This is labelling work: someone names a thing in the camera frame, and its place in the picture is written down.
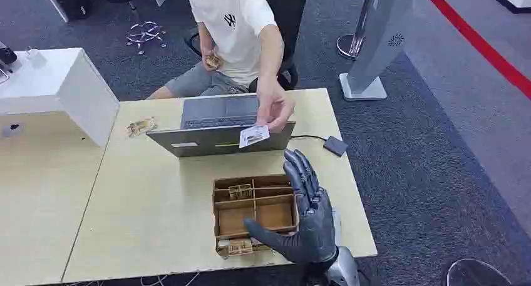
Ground black gadget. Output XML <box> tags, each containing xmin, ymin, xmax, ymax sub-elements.
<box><xmin>0</xmin><ymin>40</ymin><xmax>18</xmax><ymax>66</ymax></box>

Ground round dark glass object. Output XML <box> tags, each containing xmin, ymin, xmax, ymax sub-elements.
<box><xmin>446</xmin><ymin>258</ymin><xmax>514</xmax><ymax>286</ymax></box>

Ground wooden compartment box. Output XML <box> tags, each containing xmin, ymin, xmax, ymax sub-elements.
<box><xmin>212</xmin><ymin>174</ymin><xmax>301</xmax><ymax>258</ymax></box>

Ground person's right hand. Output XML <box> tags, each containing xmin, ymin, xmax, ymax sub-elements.
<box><xmin>200</xmin><ymin>46</ymin><xmax>224</xmax><ymax>72</ymax></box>

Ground dark grey power adapter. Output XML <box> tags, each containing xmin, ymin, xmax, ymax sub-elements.
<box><xmin>322</xmin><ymin>135</ymin><xmax>349</xmax><ymax>158</ymax></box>

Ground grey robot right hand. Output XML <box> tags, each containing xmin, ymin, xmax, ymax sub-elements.
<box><xmin>244</xmin><ymin>148</ymin><xmax>339</xmax><ymax>265</ymax></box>

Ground white cabinet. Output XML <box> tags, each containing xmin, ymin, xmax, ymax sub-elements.
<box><xmin>0</xmin><ymin>48</ymin><xmax>121</xmax><ymax>148</ymax></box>

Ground grey laptop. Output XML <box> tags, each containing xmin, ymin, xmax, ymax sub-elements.
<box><xmin>146</xmin><ymin>94</ymin><xmax>297</xmax><ymax>158</ymax></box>

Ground black power cable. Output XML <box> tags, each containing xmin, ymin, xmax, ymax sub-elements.
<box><xmin>289</xmin><ymin>134</ymin><xmax>329</xmax><ymax>142</ymax></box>

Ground red floor tape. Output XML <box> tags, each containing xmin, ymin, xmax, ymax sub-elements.
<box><xmin>418</xmin><ymin>0</ymin><xmax>531</xmax><ymax>100</ymax></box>

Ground chrome stanchion post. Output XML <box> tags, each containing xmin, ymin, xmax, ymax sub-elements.
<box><xmin>336</xmin><ymin>0</ymin><xmax>383</xmax><ymax>61</ymax></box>

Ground white cables under desk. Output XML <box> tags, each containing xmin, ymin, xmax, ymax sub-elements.
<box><xmin>62</xmin><ymin>272</ymin><xmax>201</xmax><ymax>286</ymax></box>

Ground person's left hand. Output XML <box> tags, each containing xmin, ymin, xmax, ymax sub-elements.
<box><xmin>255</xmin><ymin>77</ymin><xmax>296</xmax><ymax>134</ymax></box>

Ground black box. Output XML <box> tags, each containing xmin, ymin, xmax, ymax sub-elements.
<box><xmin>49</xmin><ymin>0</ymin><xmax>91</xmax><ymax>22</ymax></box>

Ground chrome chair base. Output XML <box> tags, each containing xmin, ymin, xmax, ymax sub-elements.
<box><xmin>125</xmin><ymin>21</ymin><xmax>168</xmax><ymax>55</ymax></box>

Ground white printed card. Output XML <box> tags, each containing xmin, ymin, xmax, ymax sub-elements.
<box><xmin>239</xmin><ymin>125</ymin><xmax>271</xmax><ymax>149</ymax></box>

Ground person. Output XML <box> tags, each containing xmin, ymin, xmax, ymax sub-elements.
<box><xmin>147</xmin><ymin>0</ymin><xmax>296</xmax><ymax>134</ymax></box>

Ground clear plastic item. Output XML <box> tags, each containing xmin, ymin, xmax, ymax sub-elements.
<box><xmin>24</xmin><ymin>46</ymin><xmax>47</xmax><ymax>68</ymax></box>

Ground grey kiosk stand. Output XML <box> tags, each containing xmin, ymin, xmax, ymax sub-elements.
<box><xmin>339</xmin><ymin>0</ymin><xmax>416</xmax><ymax>102</ymax></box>

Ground brown printed card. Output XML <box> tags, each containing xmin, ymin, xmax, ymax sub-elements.
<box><xmin>227</xmin><ymin>238</ymin><xmax>254</xmax><ymax>257</ymax></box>
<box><xmin>228</xmin><ymin>184</ymin><xmax>254</xmax><ymax>201</ymax></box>

